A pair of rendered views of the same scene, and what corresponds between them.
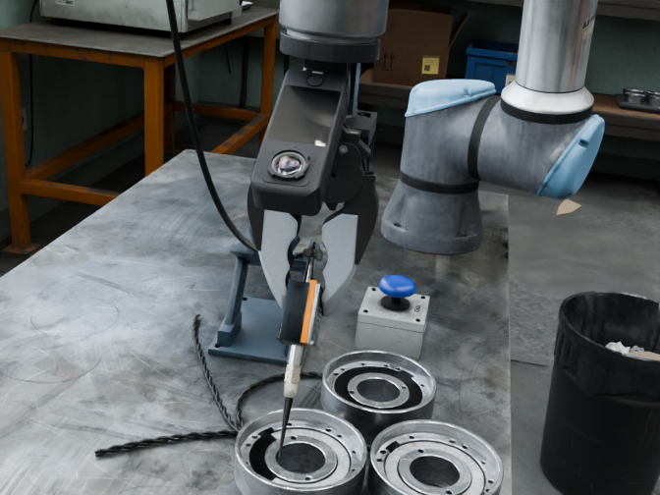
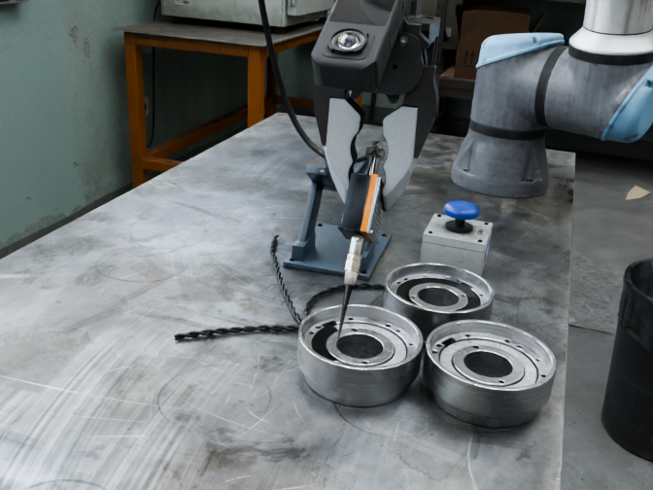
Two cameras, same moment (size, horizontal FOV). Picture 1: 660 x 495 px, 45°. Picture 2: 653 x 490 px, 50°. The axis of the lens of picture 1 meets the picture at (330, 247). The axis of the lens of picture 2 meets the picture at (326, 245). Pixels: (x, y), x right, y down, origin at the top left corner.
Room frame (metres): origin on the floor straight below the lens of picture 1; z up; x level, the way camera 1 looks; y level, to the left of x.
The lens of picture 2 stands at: (0.01, -0.03, 1.15)
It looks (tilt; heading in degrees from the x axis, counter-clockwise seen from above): 24 degrees down; 8
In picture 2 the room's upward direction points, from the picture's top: 3 degrees clockwise
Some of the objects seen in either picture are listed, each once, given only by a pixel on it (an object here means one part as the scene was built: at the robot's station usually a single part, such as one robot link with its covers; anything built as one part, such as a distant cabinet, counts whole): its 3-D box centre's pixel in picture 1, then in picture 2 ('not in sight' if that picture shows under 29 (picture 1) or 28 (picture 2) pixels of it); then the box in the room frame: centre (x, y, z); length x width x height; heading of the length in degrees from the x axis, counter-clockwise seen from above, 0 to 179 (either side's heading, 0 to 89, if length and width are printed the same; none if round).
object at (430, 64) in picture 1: (414, 44); (495, 43); (4.21, -0.35, 0.64); 0.49 x 0.40 x 0.37; 85
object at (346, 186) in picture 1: (325, 117); (389, 16); (0.58, 0.01, 1.09); 0.09 x 0.08 x 0.12; 173
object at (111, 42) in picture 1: (163, 113); (265, 103); (3.27, 0.76, 0.39); 1.50 x 0.62 x 0.78; 170
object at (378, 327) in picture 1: (394, 318); (458, 242); (0.77, -0.08, 0.82); 0.08 x 0.07 x 0.05; 170
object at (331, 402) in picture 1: (377, 397); (436, 303); (0.62, -0.06, 0.82); 0.10 x 0.10 x 0.04
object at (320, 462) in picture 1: (300, 466); (359, 354); (0.51, 0.01, 0.82); 0.10 x 0.10 x 0.04
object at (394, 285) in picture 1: (395, 300); (459, 224); (0.77, -0.08, 0.85); 0.04 x 0.04 x 0.05
